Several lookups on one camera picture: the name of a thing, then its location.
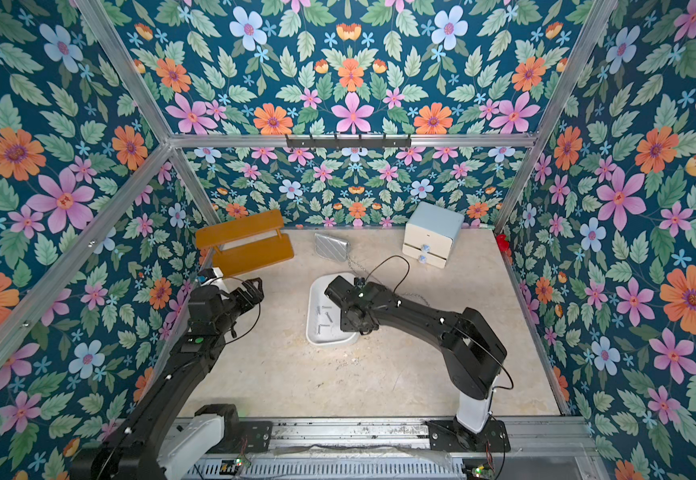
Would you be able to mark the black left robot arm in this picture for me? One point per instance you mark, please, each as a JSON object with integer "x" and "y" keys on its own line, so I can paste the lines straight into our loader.
{"x": 138, "y": 448}

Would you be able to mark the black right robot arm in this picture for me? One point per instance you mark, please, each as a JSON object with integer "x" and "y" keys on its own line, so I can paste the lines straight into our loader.
{"x": 472, "y": 352}

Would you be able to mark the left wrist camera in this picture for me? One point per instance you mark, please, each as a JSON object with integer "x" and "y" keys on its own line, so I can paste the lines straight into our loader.
{"x": 212, "y": 277}

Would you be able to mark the orange wooden two-tier shelf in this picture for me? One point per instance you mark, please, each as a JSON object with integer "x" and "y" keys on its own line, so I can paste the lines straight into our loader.
{"x": 246, "y": 245}

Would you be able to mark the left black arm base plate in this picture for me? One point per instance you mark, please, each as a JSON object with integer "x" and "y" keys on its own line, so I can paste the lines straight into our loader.
{"x": 246, "y": 437}

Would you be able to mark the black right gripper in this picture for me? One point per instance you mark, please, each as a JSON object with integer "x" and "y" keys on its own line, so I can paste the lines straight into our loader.
{"x": 336, "y": 288}

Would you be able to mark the small white drawer cabinet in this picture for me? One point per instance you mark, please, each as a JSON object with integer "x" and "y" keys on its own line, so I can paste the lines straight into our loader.
{"x": 431, "y": 233}

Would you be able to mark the black wall hook rail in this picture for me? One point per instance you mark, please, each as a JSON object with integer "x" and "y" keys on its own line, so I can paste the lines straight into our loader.
{"x": 336, "y": 141}

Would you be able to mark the red object at wall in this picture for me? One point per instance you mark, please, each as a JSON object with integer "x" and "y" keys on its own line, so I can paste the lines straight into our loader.
{"x": 504, "y": 245}

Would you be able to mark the aluminium front rail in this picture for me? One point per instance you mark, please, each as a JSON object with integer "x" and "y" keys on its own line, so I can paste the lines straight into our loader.
{"x": 542, "y": 447}

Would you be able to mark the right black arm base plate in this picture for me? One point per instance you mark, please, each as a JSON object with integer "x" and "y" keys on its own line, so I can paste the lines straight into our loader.
{"x": 453, "y": 437}

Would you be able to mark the white plastic storage tray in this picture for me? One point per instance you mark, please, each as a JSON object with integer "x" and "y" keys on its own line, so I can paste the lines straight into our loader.
{"x": 323, "y": 327}

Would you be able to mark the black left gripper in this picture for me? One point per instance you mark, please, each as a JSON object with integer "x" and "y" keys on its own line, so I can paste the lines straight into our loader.
{"x": 254, "y": 294}

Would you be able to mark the silver quilted pouch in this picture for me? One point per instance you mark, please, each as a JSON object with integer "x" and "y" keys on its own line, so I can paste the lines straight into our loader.
{"x": 331, "y": 248}

